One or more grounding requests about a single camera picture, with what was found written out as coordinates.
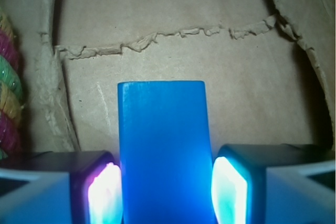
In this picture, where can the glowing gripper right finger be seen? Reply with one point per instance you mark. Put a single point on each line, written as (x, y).
(281, 183)

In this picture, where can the multicolour rope ring toy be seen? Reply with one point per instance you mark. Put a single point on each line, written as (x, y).
(11, 91)

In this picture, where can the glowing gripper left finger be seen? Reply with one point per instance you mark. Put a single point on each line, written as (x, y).
(61, 187)

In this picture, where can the brown paper bag container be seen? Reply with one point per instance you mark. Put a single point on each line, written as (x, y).
(268, 66)

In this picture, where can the blue rectangular block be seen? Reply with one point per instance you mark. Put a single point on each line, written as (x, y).
(165, 152)

